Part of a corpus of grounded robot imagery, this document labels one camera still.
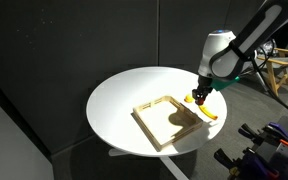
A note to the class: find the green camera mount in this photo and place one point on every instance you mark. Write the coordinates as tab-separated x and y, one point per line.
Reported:
225	84

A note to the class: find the yellow toy banana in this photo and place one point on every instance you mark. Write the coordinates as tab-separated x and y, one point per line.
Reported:
208	112

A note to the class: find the shallow wooden crate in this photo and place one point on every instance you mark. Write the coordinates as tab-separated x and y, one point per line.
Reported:
184	126

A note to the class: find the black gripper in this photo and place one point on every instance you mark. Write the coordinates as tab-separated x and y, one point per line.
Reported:
204	85

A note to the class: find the white table base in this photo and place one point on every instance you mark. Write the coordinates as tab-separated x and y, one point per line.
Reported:
170	165

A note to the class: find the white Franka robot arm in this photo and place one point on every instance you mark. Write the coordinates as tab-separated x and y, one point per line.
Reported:
237	46

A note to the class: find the small yellow-orange toy fruit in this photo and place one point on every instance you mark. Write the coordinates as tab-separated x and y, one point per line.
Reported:
188	98

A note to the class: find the wooden chair with grey seat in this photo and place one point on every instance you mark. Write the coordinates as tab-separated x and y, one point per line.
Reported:
277	70

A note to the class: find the crumpled clear plastic bag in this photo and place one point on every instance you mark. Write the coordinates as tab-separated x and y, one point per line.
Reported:
267	46

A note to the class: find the blue black bar clamp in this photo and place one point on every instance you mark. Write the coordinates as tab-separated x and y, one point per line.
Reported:
277	133
250	163

